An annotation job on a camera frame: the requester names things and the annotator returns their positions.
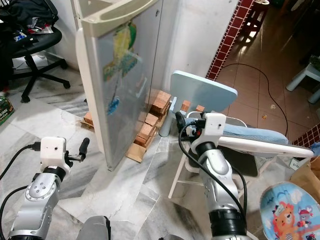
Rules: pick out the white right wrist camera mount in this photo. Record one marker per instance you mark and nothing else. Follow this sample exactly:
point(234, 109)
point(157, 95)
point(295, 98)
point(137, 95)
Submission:
point(214, 127)

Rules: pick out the baby bouncer with lion print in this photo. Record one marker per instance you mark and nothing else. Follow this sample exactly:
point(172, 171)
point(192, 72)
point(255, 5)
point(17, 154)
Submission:
point(290, 215)

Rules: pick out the black office chair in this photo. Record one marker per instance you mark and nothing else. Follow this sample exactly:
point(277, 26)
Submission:
point(37, 42)

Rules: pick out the ironing board with blue cover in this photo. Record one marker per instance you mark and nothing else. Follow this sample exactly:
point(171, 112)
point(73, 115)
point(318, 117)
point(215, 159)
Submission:
point(255, 135)

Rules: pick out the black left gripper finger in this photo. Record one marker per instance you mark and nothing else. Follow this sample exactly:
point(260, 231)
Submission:
point(85, 145)

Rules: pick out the brown cardboard sheet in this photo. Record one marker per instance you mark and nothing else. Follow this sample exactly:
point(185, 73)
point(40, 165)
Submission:
point(135, 153)

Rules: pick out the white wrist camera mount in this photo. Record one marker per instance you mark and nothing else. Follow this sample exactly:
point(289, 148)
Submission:
point(52, 149)
point(214, 127)

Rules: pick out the grey left robot leg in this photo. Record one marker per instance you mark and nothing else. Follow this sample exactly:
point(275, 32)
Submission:
point(94, 230)

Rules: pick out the silver fridge with fruit sticker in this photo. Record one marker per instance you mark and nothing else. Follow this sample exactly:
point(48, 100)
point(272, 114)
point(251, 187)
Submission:
point(120, 90)

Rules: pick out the black clothes pile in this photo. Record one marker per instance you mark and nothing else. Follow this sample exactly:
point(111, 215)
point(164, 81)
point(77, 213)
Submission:
point(30, 10)

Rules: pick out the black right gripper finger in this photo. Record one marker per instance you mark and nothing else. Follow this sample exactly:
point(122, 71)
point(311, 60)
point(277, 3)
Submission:
point(180, 125)

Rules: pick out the brown paper bag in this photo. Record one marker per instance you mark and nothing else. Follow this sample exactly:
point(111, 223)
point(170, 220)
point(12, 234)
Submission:
point(307, 177)

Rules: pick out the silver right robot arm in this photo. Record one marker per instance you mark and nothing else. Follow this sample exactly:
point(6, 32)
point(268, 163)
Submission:
point(222, 180)

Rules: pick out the green cardboard box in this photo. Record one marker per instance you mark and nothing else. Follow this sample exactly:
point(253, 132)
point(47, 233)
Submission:
point(6, 110)

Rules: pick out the light blue plastic chair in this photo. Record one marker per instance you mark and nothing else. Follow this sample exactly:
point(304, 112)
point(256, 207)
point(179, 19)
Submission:
point(205, 90)

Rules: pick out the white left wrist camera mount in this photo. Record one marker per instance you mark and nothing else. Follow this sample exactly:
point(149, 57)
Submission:
point(52, 149)

